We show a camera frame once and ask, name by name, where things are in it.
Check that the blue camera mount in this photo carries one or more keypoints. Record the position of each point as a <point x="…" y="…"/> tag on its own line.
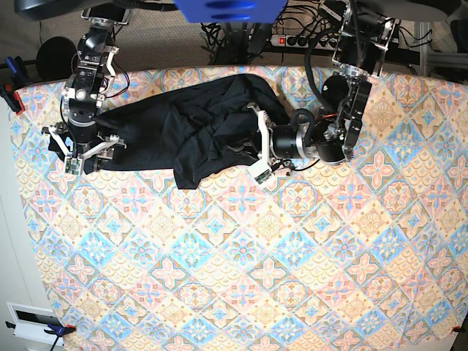
<point x="230" y="11"/>

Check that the white power strip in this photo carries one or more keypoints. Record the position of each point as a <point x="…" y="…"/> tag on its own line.
<point x="291" y="41"/>

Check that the red blue clamp top left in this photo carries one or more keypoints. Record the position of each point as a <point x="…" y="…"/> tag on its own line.
<point x="18" y="79"/>

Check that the blue clamp bottom left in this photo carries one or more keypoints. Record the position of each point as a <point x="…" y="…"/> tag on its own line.
<point x="55" y="330"/>

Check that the black clamp bottom right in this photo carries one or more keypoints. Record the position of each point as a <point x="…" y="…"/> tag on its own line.
<point x="459" y="329"/>

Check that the patterned colourful tablecloth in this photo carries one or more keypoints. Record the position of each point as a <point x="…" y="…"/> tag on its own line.
<point x="368" y="255"/>

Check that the white wall vent box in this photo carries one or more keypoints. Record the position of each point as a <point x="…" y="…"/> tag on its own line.
<point x="34" y="315"/>

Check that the black round stool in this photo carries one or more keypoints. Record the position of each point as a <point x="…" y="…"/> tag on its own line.
<point x="55" y="59"/>

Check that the black t-shirt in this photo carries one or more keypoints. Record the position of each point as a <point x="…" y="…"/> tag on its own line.
<point x="192" y="130"/>

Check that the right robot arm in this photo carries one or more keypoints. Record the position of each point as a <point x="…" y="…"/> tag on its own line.
<point x="93" y="76"/>

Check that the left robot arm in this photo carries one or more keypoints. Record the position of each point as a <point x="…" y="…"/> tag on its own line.
<point x="360" y="53"/>

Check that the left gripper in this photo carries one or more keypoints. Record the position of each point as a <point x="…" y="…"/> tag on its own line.
<point x="321" y="136"/>

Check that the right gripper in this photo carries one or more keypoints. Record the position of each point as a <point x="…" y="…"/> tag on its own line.
<point x="81" y="133"/>

